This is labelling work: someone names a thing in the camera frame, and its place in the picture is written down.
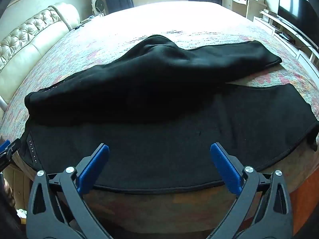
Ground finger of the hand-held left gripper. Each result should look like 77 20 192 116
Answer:
0 139 22 170

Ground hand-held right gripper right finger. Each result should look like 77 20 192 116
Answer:
210 142 294 239

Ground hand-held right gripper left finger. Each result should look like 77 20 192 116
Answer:
26 143 111 239

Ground black pants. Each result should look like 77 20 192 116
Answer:
19 34 318 195

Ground cream tufted headboard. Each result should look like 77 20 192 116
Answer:
0 2 81 98

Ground bedside table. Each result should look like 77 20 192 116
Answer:
73 14 103 30

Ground white television stand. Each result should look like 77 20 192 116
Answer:
253 9 319 71

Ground floral bedspread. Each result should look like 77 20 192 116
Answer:
0 1 319 233

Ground white fan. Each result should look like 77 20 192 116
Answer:
91 0 106 15

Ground cream dressing table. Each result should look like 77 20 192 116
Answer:
221 0 266 20

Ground black television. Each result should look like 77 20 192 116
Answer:
277 0 319 50

